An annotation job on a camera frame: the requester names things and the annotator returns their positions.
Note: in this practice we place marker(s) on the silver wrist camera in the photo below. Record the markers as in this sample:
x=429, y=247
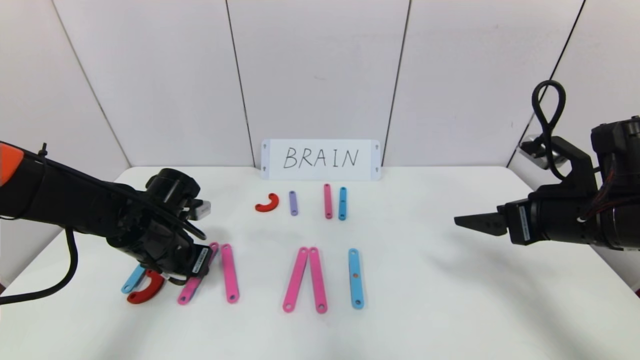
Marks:
x=201, y=210
x=535, y=150

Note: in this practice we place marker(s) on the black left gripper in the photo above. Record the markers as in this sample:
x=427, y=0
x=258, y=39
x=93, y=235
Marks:
x=200, y=261

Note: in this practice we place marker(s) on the short purple bar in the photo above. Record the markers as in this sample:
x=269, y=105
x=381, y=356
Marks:
x=293, y=203

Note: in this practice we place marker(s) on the long pink bar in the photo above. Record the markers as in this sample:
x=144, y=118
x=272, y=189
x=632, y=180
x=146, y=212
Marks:
x=296, y=279
x=187, y=294
x=317, y=280
x=229, y=272

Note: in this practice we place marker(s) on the long blue bar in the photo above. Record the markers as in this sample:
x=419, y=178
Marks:
x=355, y=287
x=131, y=282

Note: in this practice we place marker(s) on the short blue bar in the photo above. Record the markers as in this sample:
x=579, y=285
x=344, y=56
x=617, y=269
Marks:
x=342, y=207

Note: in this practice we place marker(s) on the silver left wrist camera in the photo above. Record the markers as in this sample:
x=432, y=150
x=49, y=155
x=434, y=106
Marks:
x=201, y=210

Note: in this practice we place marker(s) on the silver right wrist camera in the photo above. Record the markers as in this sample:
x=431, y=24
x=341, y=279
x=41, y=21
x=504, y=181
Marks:
x=535, y=150

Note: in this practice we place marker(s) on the black right camera bracket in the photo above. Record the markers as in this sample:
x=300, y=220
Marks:
x=575, y=165

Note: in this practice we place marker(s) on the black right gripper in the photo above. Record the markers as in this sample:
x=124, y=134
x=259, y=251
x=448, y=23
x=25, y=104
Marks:
x=521, y=222

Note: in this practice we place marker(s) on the red C-shaped piece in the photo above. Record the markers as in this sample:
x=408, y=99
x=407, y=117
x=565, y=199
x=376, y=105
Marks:
x=150, y=292
x=270, y=207

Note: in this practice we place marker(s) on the white sign reading BRAIN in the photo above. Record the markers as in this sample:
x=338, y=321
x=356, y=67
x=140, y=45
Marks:
x=300, y=173

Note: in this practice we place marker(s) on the orange and black left arm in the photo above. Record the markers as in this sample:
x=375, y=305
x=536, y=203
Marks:
x=60, y=200

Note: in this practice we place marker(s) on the short pink bar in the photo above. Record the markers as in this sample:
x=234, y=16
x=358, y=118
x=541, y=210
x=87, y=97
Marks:
x=328, y=201

